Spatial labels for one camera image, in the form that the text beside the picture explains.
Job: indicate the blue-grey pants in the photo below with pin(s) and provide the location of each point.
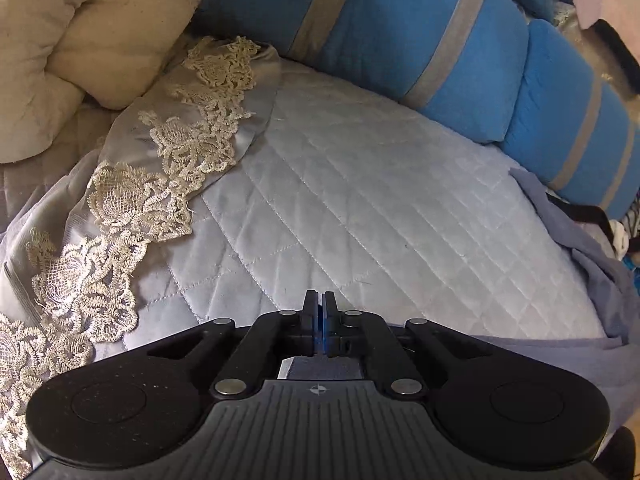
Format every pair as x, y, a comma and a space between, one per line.
600, 280

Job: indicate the beige comforter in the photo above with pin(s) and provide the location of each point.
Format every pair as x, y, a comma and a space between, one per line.
75, 35

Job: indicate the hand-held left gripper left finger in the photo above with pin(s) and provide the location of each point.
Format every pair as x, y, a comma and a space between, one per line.
311, 310

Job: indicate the blue pillow with grey stripes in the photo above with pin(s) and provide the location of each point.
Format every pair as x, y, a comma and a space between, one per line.
390, 35
555, 110

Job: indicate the grey lace-trimmed cloth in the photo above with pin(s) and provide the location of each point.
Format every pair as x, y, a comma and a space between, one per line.
125, 125

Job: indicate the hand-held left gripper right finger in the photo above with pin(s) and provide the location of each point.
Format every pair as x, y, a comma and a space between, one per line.
330, 310

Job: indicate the quilted grey bedspread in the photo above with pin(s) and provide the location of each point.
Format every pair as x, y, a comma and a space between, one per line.
375, 210

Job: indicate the beige satin cover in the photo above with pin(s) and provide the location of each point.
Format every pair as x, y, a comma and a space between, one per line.
575, 45

